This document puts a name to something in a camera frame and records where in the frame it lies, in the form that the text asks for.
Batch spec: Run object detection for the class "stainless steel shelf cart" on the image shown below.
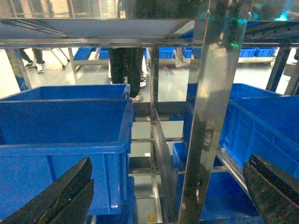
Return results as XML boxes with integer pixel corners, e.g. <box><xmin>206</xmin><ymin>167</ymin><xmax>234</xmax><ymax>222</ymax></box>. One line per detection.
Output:
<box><xmin>0</xmin><ymin>17</ymin><xmax>299</xmax><ymax>220</ymax></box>

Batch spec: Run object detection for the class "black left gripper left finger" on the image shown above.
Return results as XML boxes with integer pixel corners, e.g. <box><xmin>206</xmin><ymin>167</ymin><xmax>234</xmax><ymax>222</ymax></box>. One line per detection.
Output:
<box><xmin>1</xmin><ymin>156</ymin><xmax>94</xmax><ymax>224</ymax></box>

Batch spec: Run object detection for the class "person in black trousers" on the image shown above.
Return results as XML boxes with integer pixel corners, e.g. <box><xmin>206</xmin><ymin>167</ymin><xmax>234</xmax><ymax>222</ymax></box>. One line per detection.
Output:
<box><xmin>109</xmin><ymin>48</ymin><xmax>144</xmax><ymax>102</ymax></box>

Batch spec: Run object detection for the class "blue crate behind near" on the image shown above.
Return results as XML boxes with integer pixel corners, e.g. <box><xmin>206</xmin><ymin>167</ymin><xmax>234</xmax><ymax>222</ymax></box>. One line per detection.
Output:
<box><xmin>1</xmin><ymin>84</ymin><xmax>130</xmax><ymax>101</ymax></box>

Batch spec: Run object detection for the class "blue crate left shelf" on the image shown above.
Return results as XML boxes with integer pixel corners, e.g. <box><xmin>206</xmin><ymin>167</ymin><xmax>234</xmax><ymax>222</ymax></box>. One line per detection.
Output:
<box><xmin>219</xmin><ymin>84</ymin><xmax>299</xmax><ymax>178</ymax></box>

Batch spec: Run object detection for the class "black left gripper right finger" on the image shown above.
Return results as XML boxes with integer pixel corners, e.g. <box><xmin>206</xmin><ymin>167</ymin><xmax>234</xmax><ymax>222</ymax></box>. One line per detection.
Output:
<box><xmin>242</xmin><ymin>154</ymin><xmax>299</xmax><ymax>224</ymax></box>

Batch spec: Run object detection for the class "large blue crate near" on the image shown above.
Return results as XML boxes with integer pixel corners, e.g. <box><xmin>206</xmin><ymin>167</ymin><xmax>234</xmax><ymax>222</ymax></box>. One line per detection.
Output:
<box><xmin>0</xmin><ymin>98</ymin><xmax>134</xmax><ymax>219</ymax></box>

